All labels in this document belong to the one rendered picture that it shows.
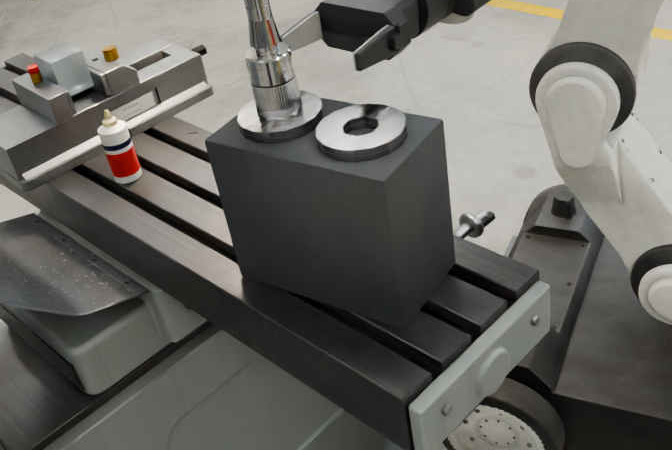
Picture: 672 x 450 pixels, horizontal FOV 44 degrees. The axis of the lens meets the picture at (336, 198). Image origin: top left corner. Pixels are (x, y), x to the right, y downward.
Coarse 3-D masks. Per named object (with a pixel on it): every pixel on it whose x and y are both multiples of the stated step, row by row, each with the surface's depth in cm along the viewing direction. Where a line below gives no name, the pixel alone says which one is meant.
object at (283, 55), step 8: (280, 48) 82; (288, 48) 82; (248, 56) 82; (256, 56) 82; (264, 56) 82; (272, 56) 81; (280, 56) 81; (288, 56) 82; (248, 64) 82; (256, 64) 81; (264, 64) 81; (272, 64) 81; (280, 64) 81
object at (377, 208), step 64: (256, 128) 84; (320, 128) 82; (384, 128) 80; (256, 192) 86; (320, 192) 81; (384, 192) 76; (448, 192) 87; (256, 256) 93; (320, 256) 86; (384, 256) 81; (448, 256) 91; (384, 320) 86
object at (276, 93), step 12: (252, 72) 82; (264, 72) 81; (276, 72) 81; (288, 72) 82; (252, 84) 83; (264, 84) 82; (276, 84) 82; (288, 84) 83; (264, 96) 83; (276, 96) 83; (288, 96) 83; (264, 108) 84; (276, 108) 84; (288, 108) 84; (300, 108) 85; (276, 120) 84
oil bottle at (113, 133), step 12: (108, 120) 114; (120, 120) 116; (108, 132) 113; (120, 132) 114; (108, 144) 114; (120, 144) 114; (132, 144) 117; (108, 156) 116; (120, 156) 115; (132, 156) 117; (120, 168) 116; (132, 168) 117; (120, 180) 118; (132, 180) 118
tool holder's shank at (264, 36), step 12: (252, 0) 78; (264, 0) 79; (252, 12) 79; (264, 12) 79; (252, 24) 80; (264, 24) 80; (252, 36) 80; (264, 36) 80; (276, 36) 81; (264, 48) 81; (276, 48) 82
